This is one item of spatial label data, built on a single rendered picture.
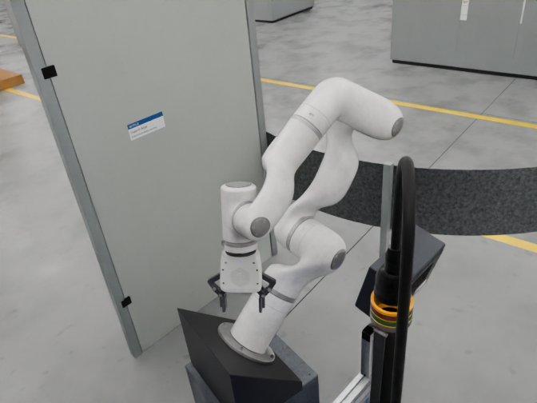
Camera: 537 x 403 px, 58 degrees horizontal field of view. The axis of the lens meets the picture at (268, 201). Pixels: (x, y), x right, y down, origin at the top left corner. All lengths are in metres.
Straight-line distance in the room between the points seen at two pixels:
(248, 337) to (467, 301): 1.99
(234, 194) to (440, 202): 1.70
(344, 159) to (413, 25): 5.88
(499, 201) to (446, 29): 4.52
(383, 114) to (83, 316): 2.57
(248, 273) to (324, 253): 0.25
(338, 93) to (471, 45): 5.78
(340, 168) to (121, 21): 1.32
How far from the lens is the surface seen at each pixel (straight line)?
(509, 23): 6.73
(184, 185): 2.66
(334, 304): 3.07
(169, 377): 2.84
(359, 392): 1.60
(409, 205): 0.36
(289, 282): 1.37
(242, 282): 1.17
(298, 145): 1.13
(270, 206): 1.04
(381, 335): 0.53
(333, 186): 1.32
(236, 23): 2.69
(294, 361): 1.59
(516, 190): 2.69
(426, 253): 1.50
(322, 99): 1.16
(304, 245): 1.34
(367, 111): 1.24
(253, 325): 1.41
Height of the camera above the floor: 2.16
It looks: 32 degrees down
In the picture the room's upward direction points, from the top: 6 degrees counter-clockwise
